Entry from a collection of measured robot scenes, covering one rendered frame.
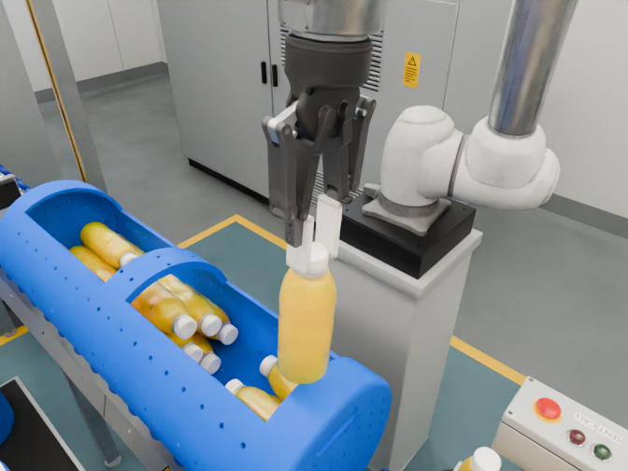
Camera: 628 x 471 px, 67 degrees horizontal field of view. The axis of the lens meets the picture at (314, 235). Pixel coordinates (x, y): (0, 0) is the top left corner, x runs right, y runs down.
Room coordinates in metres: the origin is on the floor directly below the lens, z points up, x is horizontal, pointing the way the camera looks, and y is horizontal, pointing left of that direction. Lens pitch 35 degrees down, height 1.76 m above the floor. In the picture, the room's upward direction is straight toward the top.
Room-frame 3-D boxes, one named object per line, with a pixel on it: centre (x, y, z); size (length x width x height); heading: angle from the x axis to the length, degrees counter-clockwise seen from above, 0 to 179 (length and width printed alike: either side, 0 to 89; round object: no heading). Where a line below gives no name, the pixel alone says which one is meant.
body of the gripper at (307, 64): (0.42, -0.01, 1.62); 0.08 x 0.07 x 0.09; 137
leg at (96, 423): (0.99, 0.77, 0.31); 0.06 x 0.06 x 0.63; 48
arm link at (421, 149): (1.07, -0.26, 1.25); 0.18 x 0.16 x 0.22; 66
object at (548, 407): (0.45, -0.37, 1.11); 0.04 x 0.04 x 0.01
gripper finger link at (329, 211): (0.43, -0.02, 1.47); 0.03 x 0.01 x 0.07; 47
